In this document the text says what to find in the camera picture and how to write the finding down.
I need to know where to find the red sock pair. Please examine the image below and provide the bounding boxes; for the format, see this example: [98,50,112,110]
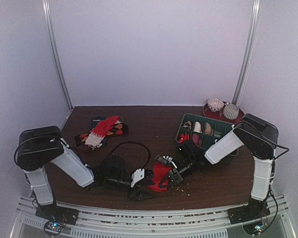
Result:
[147,162,171,192]

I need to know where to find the tan ribbed sock pair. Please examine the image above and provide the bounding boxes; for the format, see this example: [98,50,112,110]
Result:
[203,122,214,136]

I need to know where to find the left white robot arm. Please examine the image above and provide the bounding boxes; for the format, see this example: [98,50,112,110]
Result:
[13,126,154,220]

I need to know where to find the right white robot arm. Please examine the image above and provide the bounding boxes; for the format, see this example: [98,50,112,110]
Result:
[157,114,279,219]

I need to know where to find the rolled red sock in tray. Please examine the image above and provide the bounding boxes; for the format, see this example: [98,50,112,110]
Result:
[178,133,190,143]

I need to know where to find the rolled maroon sock in tray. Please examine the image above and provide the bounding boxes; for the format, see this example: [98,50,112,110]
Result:
[191,133,201,147]

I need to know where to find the green divided organizer tray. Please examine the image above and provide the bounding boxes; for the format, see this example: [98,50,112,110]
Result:
[175,114,233,153]

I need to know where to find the rolled patterned sock in tray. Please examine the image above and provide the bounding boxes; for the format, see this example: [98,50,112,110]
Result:
[182,120,192,130]

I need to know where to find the rolled cream sock in tray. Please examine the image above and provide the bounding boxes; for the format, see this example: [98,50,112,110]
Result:
[193,121,202,133]

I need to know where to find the red white sock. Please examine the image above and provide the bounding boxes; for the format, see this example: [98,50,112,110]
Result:
[85,116,120,148]

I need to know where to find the argyle black orange sock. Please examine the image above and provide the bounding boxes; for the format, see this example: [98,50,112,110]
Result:
[74,120,129,149]

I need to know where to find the dark red plate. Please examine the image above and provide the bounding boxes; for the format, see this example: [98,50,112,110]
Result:
[203,104,244,123]

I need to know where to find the dark blue sock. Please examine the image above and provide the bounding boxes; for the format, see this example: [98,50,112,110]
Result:
[90,117,103,129]

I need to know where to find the striped grey cup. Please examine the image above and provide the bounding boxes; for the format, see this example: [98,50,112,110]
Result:
[223,103,239,120]

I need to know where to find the left circuit board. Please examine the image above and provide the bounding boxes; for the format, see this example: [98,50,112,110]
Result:
[43,221,71,236]

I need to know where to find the circuit board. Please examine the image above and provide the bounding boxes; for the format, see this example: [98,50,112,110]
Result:
[242,222,268,236]
[43,221,71,236]

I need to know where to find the right circuit board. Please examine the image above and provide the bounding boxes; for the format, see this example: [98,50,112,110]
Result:
[242,222,268,236]

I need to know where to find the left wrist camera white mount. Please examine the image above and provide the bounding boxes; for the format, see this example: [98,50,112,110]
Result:
[131,169,145,188]

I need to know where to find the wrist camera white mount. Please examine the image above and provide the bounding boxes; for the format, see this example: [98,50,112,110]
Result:
[161,155,177,169]
[131,169,145,188]

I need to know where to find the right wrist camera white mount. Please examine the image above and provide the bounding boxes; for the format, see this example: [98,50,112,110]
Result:
[161,155,177,169]

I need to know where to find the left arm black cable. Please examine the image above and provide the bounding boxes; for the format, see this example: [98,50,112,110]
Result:
[104,140,151,172]

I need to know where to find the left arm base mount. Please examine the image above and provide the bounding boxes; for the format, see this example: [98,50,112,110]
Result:
[35,203,79,225]

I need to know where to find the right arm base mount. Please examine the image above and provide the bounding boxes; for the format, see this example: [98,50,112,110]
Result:
[227,198,270,225]

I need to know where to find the front aluminium rail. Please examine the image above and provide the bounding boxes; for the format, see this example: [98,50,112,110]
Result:
[11,195,296,238]

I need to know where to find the right aluminium frame post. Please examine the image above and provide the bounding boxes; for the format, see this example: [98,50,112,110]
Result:
[232,0,261,107]

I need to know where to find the aluminium frame post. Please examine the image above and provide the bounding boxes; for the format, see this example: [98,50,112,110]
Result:
[232,0,261,107]
[42,0,74,111]

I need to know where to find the left aluminium frame post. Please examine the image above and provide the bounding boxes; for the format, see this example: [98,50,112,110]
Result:
[42,0,74,111]

